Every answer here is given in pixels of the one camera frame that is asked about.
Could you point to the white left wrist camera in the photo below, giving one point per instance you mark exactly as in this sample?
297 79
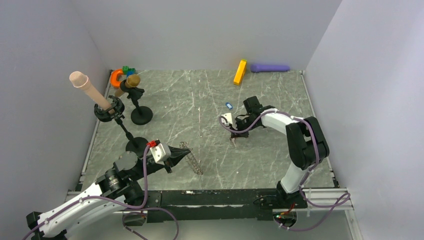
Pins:
159 151

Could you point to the gold microphone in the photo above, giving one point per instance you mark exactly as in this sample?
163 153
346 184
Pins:
131 82

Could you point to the black short microphone stand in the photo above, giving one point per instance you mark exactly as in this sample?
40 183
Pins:
141 115

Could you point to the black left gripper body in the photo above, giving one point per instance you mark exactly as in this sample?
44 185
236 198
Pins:
151 168

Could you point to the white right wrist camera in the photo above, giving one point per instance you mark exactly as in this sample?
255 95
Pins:
226 119

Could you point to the purple cylinder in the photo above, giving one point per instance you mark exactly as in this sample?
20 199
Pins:
257 68

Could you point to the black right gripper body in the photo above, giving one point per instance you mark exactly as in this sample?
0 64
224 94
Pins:
245 124

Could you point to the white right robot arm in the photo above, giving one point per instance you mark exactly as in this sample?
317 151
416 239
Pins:
306 142

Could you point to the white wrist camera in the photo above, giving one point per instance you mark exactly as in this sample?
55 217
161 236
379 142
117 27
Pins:
159 151
226 119

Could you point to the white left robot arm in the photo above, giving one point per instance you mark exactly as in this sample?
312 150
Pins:
122 187

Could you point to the red tag key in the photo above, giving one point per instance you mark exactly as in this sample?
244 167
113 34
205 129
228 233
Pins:
233 140

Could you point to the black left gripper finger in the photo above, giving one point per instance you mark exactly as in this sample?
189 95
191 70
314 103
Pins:
169 163
179 152

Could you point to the metal disc with keyrings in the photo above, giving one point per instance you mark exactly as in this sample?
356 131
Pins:
191 159

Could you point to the black round stand base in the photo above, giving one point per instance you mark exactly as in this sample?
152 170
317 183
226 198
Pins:
137 145

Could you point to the orange horseshoe toy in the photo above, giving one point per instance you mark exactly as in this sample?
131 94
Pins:
115 78

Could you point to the yellow block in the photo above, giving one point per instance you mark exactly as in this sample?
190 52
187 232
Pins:
240 72

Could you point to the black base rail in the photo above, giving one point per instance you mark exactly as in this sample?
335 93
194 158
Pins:
220 204

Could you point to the blue tag key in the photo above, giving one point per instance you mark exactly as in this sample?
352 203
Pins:
228 105

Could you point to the green blue toy bricks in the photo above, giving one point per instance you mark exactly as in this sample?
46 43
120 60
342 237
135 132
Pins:
127 71

